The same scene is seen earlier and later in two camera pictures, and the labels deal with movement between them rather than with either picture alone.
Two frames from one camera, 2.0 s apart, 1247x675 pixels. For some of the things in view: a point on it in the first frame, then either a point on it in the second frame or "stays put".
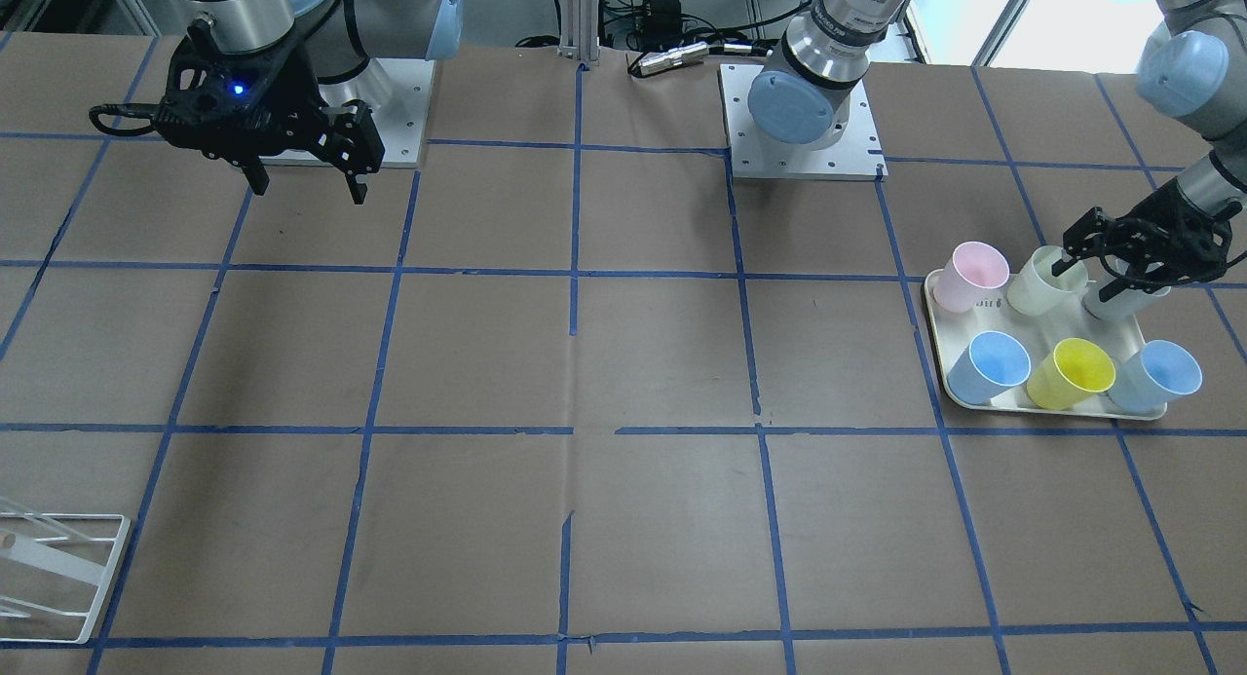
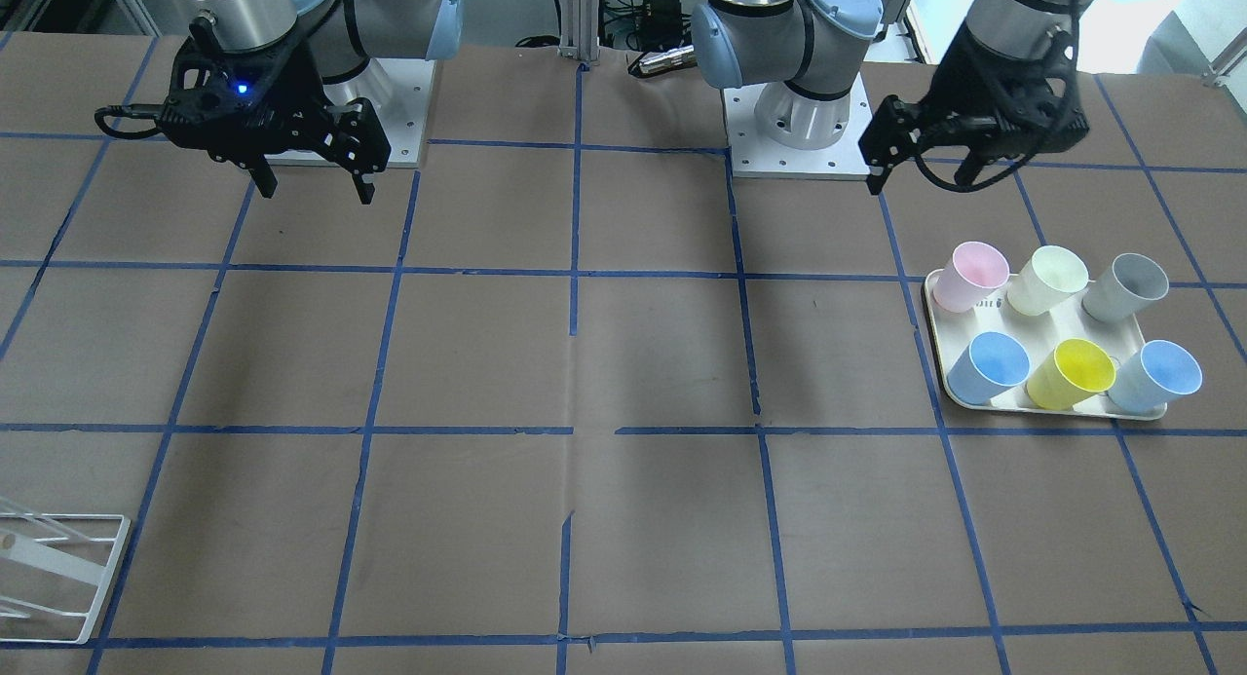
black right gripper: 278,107 stays put
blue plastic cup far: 1158,373 stays put
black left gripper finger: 1151,281 → 972,163
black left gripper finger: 1082,239 → 895,128
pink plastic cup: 971,267 stays put
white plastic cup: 1035,291 stays put
